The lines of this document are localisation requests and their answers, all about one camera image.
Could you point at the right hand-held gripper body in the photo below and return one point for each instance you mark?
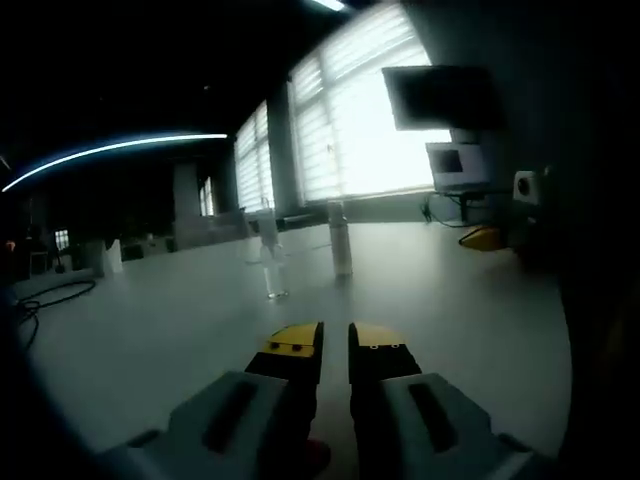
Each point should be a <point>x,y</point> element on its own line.
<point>527,187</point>

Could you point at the long curved ceiling light strip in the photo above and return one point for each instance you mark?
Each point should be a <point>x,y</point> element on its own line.
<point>327,4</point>

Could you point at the white square pillar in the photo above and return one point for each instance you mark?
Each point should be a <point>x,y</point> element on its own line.
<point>184,200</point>

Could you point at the narrow window with blinds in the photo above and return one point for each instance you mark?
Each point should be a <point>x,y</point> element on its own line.
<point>252,165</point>

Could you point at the person's left hand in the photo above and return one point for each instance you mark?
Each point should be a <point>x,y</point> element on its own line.
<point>319,455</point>

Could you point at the straight ceiling light strip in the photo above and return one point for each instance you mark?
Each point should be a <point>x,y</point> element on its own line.
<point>100,150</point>

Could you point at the dark wall monitor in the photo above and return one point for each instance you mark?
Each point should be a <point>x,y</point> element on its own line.
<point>440,97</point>

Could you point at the white low partition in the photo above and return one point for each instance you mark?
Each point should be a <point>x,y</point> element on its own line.
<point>227,225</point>

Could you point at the slim clear bottle cover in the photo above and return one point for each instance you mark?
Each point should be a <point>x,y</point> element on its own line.
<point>270,230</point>

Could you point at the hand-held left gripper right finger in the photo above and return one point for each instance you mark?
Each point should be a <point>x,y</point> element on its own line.
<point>430,425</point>

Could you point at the clear pump bottle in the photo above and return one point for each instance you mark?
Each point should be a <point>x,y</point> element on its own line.
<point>275,270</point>

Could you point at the metal sink table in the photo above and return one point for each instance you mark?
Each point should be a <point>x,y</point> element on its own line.
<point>300,220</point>

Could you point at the potted green plant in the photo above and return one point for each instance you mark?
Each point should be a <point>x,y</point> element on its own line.
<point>112,257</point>

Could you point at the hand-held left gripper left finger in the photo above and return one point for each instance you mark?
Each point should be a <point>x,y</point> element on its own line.
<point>240,415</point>

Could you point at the white pump bottle red label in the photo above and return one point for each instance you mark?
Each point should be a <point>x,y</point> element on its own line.
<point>341,245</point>

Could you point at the open laptop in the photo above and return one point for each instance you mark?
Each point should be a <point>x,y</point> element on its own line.
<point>457,165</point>

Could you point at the black laptop stand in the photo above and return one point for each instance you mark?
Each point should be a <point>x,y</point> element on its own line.
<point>465,200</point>

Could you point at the wide window with blinds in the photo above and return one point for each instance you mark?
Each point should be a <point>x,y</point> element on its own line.
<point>360,125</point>

